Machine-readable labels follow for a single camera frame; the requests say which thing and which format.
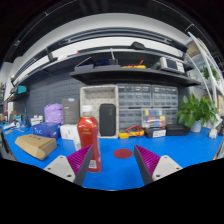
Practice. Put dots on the green potted plant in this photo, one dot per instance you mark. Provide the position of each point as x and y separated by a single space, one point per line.
196 111

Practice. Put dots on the grey small-parts drawer cabinet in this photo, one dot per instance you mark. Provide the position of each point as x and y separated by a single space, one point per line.
165 96
134 96
129 118

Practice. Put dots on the white cardboard box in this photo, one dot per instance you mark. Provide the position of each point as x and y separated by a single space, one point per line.
69 132

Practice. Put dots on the black box with white label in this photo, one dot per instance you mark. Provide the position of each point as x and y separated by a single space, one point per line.
155 132

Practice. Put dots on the red drink bottle white cap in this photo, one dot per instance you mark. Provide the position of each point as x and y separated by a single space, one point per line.
88 133

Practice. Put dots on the dark wall shelf unit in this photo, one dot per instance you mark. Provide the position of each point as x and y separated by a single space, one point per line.
126 76

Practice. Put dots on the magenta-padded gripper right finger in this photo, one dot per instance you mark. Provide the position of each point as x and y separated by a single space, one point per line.
165 166

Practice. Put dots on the black flat case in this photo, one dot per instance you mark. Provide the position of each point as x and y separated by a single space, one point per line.
177 130

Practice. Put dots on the clear organizer with coloured parts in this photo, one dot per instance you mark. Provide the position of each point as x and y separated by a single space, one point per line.
153 117

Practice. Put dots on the dark grey upright box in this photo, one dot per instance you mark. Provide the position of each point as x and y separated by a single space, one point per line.
70 111

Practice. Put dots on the purple plastic bag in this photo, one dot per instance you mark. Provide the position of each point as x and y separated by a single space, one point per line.
53 113

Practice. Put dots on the blue cardboard box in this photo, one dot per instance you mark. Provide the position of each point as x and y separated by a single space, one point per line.
46 130

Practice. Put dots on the beige dotted pegboard tray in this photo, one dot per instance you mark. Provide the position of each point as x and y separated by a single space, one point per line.
96 95

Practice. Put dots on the flat round red coaster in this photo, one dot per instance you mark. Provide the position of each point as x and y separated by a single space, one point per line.
123 153

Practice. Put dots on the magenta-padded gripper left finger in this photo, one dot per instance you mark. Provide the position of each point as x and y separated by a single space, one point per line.
59 166

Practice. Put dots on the brown cardboard box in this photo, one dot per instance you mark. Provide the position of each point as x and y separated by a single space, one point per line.
35 145

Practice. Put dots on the small white box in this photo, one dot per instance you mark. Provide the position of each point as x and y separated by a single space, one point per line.
36 120

